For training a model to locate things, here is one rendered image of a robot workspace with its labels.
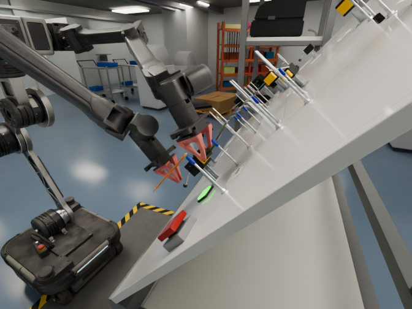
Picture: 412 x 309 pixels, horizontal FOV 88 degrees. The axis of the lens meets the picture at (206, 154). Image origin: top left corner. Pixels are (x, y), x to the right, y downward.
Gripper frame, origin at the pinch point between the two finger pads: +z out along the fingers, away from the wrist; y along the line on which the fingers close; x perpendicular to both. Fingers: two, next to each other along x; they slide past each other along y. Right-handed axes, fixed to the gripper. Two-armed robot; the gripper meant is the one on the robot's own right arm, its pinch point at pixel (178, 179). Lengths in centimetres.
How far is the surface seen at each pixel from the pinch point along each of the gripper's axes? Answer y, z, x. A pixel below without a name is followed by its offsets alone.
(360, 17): 49, -4, -55
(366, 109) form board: -17, -1, -50
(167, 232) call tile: -22.7, 1.7, -17.5
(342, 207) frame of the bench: 41, 56, -20
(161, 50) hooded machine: 390, -185, 249
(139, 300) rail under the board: -27.0, 16.4, 9.7
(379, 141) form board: -21, 0, -50
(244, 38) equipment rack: 97, -31, -8
